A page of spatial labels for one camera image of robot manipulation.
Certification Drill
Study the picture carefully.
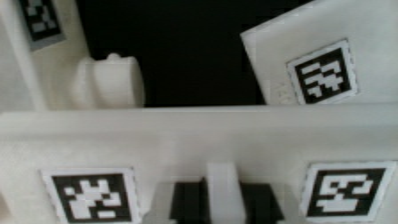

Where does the white cabinet body box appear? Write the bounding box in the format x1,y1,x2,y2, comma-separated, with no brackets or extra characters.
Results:
0,103,398,224

